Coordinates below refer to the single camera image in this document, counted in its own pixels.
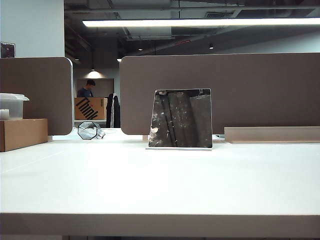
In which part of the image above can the long white ceiling light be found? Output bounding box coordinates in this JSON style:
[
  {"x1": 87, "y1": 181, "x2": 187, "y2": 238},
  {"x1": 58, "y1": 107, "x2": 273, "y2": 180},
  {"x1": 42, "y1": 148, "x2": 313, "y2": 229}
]
[{"x1": 82, "y1": 17, "x2": 320, "y2": 27}]

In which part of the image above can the person in dark blue shirt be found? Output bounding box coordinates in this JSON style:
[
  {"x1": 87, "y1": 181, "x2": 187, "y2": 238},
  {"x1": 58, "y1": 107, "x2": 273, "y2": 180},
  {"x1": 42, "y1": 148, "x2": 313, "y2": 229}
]
[{"x1": 76, "y1": 79, "x2": 97, "y2": 98}]

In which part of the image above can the cardboard box with Think print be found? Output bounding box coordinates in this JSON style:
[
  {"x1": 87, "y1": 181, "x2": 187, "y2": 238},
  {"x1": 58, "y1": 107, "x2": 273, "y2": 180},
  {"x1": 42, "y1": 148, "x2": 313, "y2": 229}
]
[{"x1": 74, "y1": 97, "x2": 108, "y2": 121}]

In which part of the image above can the octagonal glass terrarium black frame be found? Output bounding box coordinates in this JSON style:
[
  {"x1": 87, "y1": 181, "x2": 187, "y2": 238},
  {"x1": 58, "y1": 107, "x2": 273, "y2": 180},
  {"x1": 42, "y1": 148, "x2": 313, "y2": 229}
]
[{"x1": 77, "y1": 120, "x2": 98, "y2": 140}]

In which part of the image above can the plain brown cardboard box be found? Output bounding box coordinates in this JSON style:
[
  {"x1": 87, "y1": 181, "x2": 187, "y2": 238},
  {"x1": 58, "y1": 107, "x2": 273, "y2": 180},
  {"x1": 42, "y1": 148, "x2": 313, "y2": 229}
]
[{"x1": 0, "y1": 118, "x2": 49, "y2": 153}]

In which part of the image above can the square mirror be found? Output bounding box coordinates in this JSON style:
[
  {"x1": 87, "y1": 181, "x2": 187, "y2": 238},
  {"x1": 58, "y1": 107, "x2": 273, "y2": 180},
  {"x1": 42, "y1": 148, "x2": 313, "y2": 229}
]
[{"x1": 145, "y1": 87, "x2": 214, "y2": 151}]

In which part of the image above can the black jacket on chair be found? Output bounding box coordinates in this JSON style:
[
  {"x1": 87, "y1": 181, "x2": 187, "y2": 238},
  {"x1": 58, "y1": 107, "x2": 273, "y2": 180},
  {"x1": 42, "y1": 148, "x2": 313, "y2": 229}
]
[{"x1": 105, "y1": 92, "x2": 121, "y2": 129}]

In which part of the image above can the tan desk tray ledge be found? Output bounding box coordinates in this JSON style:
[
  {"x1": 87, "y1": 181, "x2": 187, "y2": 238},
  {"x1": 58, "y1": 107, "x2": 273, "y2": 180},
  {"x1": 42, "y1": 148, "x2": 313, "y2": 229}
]
[{"x1": 223, "y1": 126, "x2": 320, "y2": 145}]

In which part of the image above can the clear plastic storage container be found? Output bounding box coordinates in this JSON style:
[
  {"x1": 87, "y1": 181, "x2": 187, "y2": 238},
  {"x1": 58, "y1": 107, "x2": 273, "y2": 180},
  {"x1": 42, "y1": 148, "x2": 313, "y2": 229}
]
[{"x1": 0, "y1": 92, "x2": 30, "y2": 120}]

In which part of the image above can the brown rounded desk partition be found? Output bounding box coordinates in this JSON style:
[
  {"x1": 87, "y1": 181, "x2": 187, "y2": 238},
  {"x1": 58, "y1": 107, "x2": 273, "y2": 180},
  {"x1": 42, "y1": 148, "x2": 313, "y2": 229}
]
[{"x1": 0, "y1": 56, "x2": 74, "y2": 137}]

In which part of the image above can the brown wide desk partition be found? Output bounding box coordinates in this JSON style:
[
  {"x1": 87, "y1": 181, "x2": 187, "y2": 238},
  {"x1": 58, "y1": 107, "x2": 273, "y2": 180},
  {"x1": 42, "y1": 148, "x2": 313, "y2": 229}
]
[{"x1": 119, "y1": 52, "x2": 320, "y2": 136}]

